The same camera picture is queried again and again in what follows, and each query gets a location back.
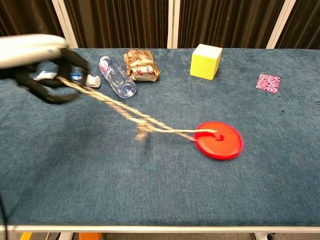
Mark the clear plastic water bottle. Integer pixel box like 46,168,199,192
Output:
98,55,137,100

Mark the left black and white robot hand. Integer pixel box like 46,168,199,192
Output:
0,33,90,105

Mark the pink patterned square card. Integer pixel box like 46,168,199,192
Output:
255,72,282,95

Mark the gold and red snack packet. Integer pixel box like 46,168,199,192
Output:
122,48,161,83

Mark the dark pleated curtain panel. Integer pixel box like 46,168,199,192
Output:
0,0,65,38
63,0,171,49
274,0,320,50
177,0,286,49

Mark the beige braided rope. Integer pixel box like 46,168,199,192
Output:
56,75,224,144

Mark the red disc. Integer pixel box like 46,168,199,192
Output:
193,121,245,161

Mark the white and blue toothpaste tube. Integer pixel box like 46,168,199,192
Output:
33,70,102,89

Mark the thin black cable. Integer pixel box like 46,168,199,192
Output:
0,193,10,240

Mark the blue table mat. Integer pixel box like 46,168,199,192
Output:
0,47,320,227

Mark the white partition frame post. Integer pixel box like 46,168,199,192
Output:
265,0,298,49
166,0,181,49
51,0,79,49

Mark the yellow and white foam cube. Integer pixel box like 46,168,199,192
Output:
189,43,224,81

